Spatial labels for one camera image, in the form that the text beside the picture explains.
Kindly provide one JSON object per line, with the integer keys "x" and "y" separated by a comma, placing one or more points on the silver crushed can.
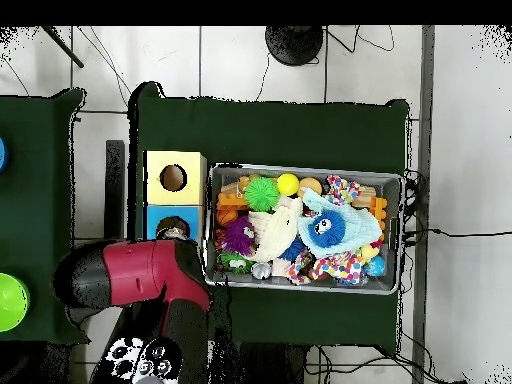
{"x": 173, "y": 233}

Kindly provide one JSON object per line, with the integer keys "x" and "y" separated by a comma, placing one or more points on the small orange plastic toy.
{"x": 378, "y": 210}

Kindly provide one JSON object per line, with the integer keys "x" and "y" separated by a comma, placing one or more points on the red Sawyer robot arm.
{"x": 144, "y": 272}

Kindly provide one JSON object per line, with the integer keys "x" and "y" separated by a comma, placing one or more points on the wooden box with three holes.
{"x": 156, "y": 164}

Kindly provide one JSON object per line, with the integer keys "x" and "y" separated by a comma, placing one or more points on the shallow clear mesh bin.
{"x": 394, "y": 182}

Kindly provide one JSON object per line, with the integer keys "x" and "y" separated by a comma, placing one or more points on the green spiky rubber ball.
{"x": 262, "y": 193}

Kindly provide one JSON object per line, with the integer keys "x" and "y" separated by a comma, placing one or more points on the orange toy building block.
{"x": 232, "y": 210}

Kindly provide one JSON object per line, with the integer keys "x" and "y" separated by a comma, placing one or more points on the cream white cloth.
{"x": 276, "y": 228}

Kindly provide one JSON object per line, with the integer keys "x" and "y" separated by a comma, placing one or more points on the purple spiky ball with eyes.
{"x": 239, "y": 237}

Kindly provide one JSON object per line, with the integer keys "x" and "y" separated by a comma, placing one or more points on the green toy with white eyes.
{"x": 234, "y": 261}

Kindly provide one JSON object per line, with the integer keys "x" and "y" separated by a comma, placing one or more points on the tan orange ball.
{"x": 310, "y": 186}

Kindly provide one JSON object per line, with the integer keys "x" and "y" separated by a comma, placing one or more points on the dark green table cloth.
{"x": 280, "y": 136}

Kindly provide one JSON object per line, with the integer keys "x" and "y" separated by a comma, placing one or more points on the small colourful dotted cloth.
{"x": 342, "y": 190}

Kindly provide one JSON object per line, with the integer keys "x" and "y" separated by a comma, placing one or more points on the large colourful dotted cloth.
{"x": 340, "y": 267}

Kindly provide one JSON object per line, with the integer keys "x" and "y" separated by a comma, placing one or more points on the mint green cloth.
{"x": 360, "y": 232}

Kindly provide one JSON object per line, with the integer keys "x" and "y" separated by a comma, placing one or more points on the small blue yellow ball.
{"x": 375, "y": 264}

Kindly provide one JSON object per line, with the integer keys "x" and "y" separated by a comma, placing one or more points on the black panel stand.
{"x": 115, "y": 188}

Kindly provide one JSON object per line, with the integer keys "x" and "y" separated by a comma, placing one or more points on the black round stand base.
{"x": 294, "y": 44}

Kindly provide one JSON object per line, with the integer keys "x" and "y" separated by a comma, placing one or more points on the green cloth side table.
{"x": 40, "y": 200}

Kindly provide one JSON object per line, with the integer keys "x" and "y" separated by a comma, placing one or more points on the black pole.
{"x": 64, "y": 48}

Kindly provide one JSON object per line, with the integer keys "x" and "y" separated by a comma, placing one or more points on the blue round object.
{"x": 2, "y": 154}

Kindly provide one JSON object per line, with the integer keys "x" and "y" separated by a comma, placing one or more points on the green round bowl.
{"x": 11, "y": 302}

